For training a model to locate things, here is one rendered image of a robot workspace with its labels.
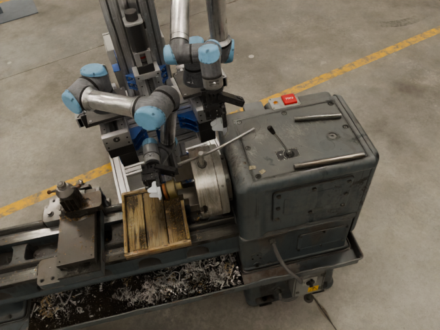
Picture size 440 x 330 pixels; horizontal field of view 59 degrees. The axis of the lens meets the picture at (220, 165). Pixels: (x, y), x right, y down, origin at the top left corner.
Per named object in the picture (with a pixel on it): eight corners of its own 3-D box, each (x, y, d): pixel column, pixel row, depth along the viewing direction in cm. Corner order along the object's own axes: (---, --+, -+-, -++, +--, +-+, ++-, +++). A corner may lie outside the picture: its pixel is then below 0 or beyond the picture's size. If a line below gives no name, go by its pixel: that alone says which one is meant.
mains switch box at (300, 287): (315, 287, 249) (334, 217, 187) (325, 312, 238) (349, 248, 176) (264, 298, 247) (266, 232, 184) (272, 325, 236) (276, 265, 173)
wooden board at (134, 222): (181, 184, 201) (179, 180, 198) (192, 245, 178) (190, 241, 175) (123, 197, 199) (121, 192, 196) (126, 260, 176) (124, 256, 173)
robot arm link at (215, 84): (220, 70, 147) (224, 78, 141) (221, 82, 150) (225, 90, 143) (200, 74, 147) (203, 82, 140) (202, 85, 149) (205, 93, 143)
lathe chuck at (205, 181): (209, 167, 196) (205, 131, 169) (223, 224, 180) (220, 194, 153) (192, 171, 195) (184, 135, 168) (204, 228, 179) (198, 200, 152)
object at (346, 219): (311, 226, 278) (327, 143, 212) (338, 289, 247) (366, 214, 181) (229, 244, 274) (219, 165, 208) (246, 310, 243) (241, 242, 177)
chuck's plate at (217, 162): (216, 165, 196) (213, 129, 169) (230, 222, 180) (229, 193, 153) (209, 167, 196) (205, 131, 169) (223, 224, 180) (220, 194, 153)
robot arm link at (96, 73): (117, 84, 195) (109, 61, 185) (101, 101, 188) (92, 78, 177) (97, 79, 199) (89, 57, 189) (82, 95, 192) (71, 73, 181)
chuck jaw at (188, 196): (201, 183, 170) (206, 203, 162) (203, 191, 173) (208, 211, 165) (177, 188, 169) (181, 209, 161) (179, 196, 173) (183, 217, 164)
